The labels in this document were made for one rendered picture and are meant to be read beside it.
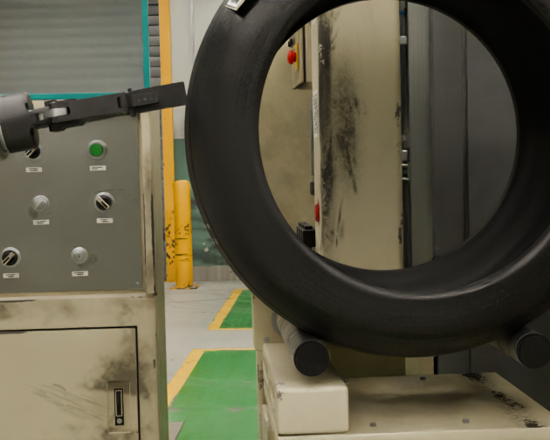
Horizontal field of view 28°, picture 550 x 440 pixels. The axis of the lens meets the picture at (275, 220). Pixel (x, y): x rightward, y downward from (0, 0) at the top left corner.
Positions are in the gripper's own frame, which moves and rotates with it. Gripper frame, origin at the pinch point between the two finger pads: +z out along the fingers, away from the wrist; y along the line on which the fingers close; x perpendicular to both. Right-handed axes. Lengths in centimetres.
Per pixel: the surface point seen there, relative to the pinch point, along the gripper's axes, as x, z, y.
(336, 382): 39.4, 15.6, -7.3
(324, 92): 1.8, 24.4, 27.2
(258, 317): 34.1, 8.1, 24.8
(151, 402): 52, -14, 62
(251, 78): 0.4, 11.6, -12.2
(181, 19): -133, 5, 930
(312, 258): 23.0, 14.9, -12.4
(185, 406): 120, -26, 372
